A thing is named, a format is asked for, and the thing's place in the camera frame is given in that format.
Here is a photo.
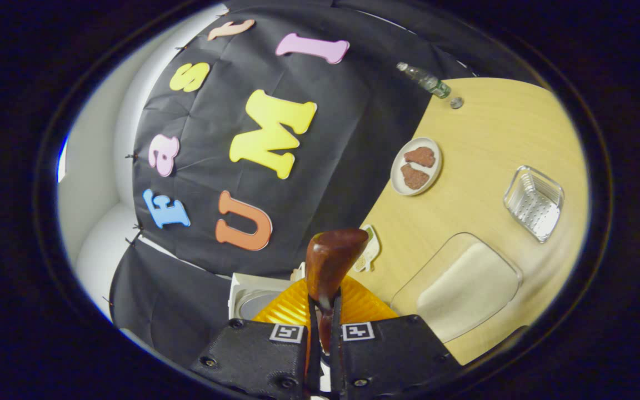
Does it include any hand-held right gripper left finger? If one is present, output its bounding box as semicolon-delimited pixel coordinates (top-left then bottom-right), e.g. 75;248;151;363
189;277;321;398

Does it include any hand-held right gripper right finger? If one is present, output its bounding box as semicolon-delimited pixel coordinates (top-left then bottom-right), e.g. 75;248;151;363
331;275;462;398

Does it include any white rice cooker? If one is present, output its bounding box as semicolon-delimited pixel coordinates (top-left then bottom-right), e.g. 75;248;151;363
228;271;299;321

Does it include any clear box of rice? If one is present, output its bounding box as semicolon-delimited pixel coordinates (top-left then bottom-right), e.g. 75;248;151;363
389;232;523;343

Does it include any brown wooden spoon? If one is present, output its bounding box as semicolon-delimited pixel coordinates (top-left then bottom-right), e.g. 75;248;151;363
305;228;369;354

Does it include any metal chopstick holder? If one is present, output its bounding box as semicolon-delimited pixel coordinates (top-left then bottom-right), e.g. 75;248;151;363
503;165;565;243

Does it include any white divided bean dish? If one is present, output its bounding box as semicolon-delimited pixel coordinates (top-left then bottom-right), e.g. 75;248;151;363
353;224;381;273

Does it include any white round plate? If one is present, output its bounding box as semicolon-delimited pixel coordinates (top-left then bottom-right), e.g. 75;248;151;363
390;137;443;196

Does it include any brown meat piece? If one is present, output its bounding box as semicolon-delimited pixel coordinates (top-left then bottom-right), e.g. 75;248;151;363
401;163;431;191
404;147;436;168

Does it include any black backdrop cloth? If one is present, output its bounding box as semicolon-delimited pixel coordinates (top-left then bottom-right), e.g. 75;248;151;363
110;0;526;356

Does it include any green label water bottle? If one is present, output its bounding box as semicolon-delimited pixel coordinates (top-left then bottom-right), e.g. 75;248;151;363
397;62;452;99

